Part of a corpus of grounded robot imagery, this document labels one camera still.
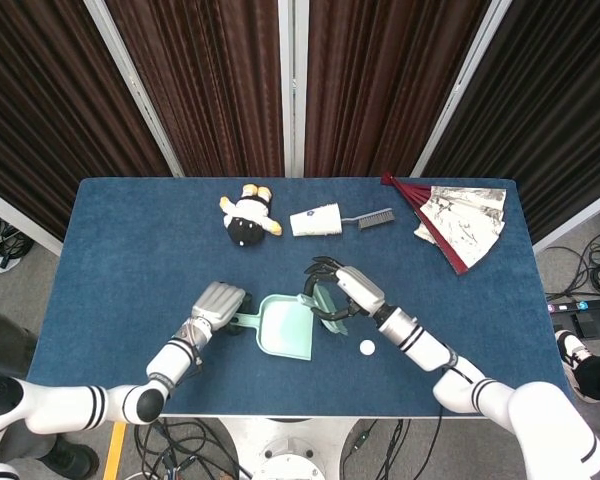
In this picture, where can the brown pleated partition panel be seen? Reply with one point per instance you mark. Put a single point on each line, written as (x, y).
(205, 85)
(380, 85)
(545, 110)
(45, 110)

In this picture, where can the white partition frame post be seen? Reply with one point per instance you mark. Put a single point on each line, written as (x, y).
(130, 80)
(292, 85)
(460, 85)

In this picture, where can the grey trouser leg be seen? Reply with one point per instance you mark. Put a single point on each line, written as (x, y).
(5, 345)

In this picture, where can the red ribbed paper folding fan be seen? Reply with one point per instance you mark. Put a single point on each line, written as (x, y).
(460, 225)

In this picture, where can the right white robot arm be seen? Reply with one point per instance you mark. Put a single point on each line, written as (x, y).
(420, 345)

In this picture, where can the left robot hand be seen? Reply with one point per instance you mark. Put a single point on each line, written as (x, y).
(217, 305)

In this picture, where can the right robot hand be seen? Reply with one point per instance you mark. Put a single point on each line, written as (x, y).
(362, 292)

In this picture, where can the grey cleaning brush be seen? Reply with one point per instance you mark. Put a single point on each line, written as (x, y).
(375, 220)

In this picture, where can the white bottle cap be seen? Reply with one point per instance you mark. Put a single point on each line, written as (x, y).
(367, 347)

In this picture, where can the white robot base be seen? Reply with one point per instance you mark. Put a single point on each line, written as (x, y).
(290, 450)

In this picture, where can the mint green dustpan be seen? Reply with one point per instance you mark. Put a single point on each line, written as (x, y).
(285, 330)

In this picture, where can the yellow floor tape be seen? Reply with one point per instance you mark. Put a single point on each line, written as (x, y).
(114, 452)

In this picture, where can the black shoe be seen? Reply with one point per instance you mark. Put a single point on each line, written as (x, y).
(75, 457)

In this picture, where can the white paper cup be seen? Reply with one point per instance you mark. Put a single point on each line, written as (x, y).
(315, 222)

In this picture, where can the mint green hand broom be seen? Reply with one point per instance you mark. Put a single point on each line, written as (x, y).
(327, 300)

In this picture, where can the white and black sneaker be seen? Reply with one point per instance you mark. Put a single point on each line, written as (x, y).
(570, 350)

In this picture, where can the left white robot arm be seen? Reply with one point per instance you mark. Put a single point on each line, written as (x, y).
(170, 357)

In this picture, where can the black pedal box coloured buttons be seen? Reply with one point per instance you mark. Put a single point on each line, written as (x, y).
(595, 320)

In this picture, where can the black and white plush toy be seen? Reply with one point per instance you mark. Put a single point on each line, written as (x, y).
(247, 220)

